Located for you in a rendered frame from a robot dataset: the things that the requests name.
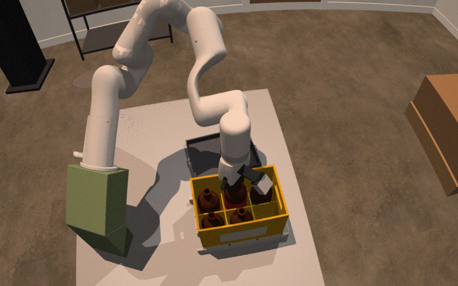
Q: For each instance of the yellow divided crate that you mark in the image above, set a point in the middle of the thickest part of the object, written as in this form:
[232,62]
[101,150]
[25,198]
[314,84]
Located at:
[268,218]

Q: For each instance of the brown glass bottle with red label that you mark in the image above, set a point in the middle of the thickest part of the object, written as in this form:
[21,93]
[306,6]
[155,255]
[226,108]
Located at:
[236,199]

